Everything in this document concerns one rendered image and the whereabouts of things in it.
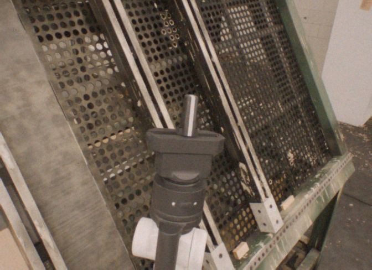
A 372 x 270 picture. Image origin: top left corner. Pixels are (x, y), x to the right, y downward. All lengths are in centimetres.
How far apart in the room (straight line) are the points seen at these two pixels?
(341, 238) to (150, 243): 224
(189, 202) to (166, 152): 9
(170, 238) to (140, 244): 8
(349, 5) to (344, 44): 41
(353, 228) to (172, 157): 242
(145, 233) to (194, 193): 12
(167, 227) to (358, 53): 368
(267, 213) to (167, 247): 78
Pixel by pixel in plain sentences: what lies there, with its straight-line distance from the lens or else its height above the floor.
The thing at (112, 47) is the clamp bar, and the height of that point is 159.
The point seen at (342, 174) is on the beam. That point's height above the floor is 85.
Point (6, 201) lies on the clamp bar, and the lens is 77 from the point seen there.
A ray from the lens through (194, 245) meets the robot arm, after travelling 55.
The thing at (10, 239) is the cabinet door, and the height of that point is 128.
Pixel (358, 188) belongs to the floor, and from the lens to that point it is 322.
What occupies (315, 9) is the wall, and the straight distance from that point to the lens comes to 564.
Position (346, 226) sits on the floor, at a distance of 280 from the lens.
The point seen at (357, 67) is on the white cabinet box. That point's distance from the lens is 407.
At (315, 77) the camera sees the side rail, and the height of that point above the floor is 127.
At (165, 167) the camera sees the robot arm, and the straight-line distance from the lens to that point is 48.
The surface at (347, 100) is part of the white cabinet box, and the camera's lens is 420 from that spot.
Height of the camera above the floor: 184
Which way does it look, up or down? 30 degrees down
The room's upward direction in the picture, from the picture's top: straight up
